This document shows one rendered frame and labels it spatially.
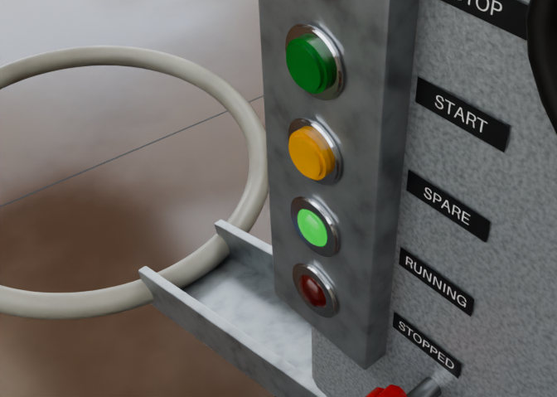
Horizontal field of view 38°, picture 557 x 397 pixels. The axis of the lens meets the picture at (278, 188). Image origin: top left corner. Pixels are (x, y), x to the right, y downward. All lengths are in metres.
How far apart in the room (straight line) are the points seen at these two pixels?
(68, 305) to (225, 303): 0.17
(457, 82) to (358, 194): 0.08
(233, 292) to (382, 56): 0.64
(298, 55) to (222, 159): 2.16
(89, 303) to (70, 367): 1.12
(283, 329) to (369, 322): 0.43
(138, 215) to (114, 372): 0.53
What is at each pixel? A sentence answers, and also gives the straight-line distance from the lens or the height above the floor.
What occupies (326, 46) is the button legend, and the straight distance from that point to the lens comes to 0.35.
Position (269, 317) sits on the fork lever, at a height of 0.93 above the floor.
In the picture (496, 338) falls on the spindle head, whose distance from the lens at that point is 0.40.
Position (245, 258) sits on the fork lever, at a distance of 0.96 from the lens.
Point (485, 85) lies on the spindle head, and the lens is 0.32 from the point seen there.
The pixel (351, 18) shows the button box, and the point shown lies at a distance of 0.33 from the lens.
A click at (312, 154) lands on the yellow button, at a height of 1.38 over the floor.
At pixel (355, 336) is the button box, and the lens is 0.46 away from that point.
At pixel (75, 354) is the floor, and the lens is 2.09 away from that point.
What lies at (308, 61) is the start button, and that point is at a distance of 0.35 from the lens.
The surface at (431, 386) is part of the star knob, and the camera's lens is 0.46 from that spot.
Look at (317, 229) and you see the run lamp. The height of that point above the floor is 1.33.
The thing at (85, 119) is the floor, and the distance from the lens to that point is 2.76.
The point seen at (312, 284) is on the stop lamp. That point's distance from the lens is 0.46.
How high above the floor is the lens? 1.63
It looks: 43 degrees down
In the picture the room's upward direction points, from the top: 2 degrees counter-clockwise
